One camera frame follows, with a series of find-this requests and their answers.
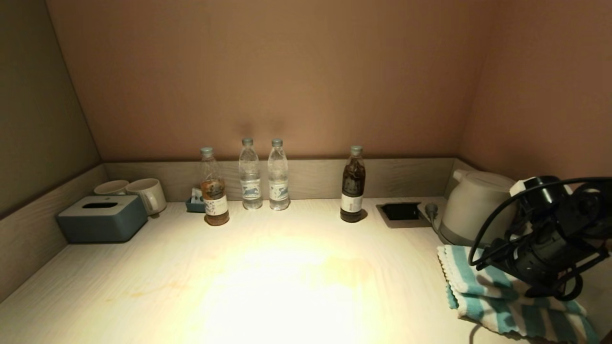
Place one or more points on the white electric kettle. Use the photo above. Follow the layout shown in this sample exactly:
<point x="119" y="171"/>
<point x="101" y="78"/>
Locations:
<point x="478" y="205"/>

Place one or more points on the teal white striped towel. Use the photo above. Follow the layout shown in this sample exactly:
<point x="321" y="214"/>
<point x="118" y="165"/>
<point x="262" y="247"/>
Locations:
<point x="483" y="286"/>

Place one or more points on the grey kettle power plug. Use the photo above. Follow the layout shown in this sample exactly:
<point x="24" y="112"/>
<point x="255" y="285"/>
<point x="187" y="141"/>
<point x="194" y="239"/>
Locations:
<point x="431" y="210"/>

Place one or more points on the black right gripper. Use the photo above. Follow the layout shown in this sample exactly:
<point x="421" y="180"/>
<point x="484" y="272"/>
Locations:
<point x="545" y="258"/>

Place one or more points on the grey kettle base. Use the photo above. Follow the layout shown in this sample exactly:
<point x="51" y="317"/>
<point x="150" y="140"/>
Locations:
<point x="452" y="239"/>

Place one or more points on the blue-grey tissue box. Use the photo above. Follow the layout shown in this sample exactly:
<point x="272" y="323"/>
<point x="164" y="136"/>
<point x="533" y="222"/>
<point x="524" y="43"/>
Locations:
<point x="100" y="222"/>

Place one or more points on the bottle with dark liquid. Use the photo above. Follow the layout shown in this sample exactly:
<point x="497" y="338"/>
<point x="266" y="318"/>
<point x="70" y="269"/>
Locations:
<point x="352" y="191"/>

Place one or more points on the bottle with amber liquid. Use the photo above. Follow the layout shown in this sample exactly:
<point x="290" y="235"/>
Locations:
<point x="215" y="205"/>

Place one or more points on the clear water bottle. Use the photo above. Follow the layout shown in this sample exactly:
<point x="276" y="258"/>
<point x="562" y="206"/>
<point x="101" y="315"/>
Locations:
<point x="250" y="186"/>
<point x="278" y="186"/>

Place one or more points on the white ceramic mug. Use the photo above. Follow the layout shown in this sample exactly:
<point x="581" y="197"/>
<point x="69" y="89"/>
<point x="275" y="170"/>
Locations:
<point x="111" y="187"/>
<point x="146" y="193"/>

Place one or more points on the recessed black socket box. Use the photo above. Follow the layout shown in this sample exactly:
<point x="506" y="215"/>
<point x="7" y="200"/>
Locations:
<point x="401" y="212"/>

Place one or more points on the small blue tray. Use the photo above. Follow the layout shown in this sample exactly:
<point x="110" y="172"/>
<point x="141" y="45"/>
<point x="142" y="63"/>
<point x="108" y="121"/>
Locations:
<point x="193" y="208"/>

